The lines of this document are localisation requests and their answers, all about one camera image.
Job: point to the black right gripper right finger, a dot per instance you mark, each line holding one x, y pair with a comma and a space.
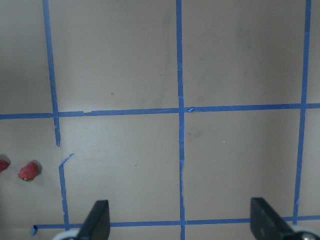
266, 224

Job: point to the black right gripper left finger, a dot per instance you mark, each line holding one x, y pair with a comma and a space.
97, 224

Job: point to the red strawberry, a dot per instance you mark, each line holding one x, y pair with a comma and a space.
29, 172
4, 164

